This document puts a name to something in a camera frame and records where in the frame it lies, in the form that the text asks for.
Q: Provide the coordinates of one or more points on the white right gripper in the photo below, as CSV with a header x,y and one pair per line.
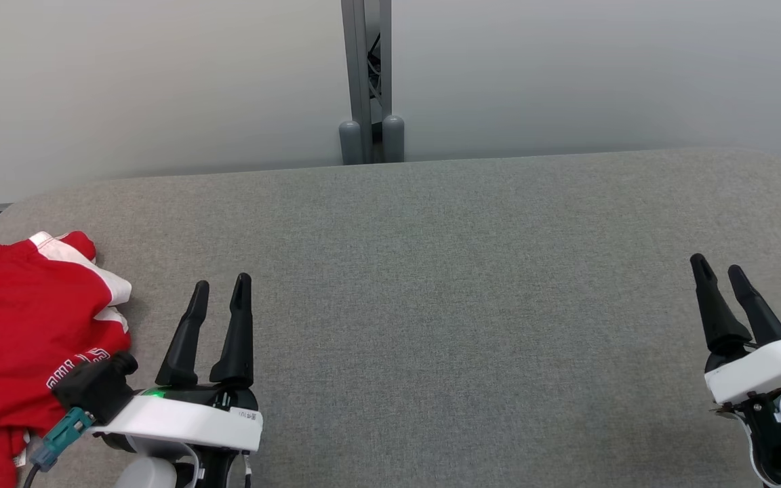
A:
x,y
763,369

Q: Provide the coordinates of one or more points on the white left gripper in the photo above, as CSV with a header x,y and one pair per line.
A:
x,y
187,420

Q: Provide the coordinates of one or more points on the red jersey with white sleeves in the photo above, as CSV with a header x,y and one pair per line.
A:
x,y
31,400

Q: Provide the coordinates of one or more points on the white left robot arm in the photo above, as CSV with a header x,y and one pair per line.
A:
x,y
150,474

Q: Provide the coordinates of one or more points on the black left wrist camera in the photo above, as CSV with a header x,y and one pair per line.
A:
x,y
95,390

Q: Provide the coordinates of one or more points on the grey metal stand post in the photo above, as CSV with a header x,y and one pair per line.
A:
x,y
358,68

